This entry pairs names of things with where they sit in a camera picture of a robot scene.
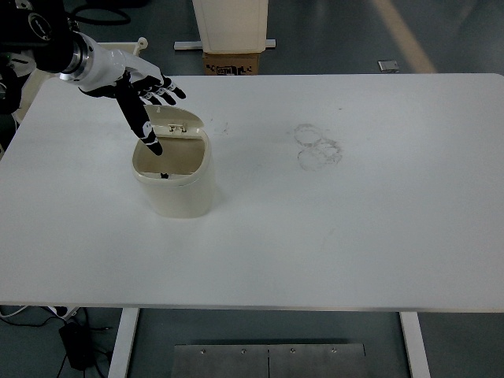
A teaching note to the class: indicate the grey floor socket plate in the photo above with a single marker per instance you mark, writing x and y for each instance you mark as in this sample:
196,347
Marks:
389,65

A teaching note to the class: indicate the white table leg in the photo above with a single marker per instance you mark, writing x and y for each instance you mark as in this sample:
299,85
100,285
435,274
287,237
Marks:
415,346
123,342

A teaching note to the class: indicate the grey metal plate with screws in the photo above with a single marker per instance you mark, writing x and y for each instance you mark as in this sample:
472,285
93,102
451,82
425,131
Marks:
267,362

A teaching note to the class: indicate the grey table base bar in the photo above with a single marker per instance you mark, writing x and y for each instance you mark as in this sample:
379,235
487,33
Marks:
185,45

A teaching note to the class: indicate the cream trash bin with lid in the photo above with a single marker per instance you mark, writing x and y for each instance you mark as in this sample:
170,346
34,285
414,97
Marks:
177,189

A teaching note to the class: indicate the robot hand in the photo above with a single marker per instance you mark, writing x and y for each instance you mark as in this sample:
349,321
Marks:
114,65

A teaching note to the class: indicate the black power adapter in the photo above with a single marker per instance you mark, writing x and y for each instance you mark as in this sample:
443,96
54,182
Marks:
76,346

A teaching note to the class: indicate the large cream plastic tub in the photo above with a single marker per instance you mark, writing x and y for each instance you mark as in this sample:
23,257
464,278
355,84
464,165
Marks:
33,92

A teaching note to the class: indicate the tall white plastic bin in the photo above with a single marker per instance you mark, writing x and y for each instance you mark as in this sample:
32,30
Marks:
232,23

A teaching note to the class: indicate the white power strip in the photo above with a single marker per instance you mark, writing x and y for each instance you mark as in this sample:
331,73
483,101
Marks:
65,311

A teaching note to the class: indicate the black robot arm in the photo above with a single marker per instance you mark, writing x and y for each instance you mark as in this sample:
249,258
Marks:
43,35

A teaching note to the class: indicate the brown cardboard box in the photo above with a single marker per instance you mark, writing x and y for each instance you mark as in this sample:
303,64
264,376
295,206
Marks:
232,63

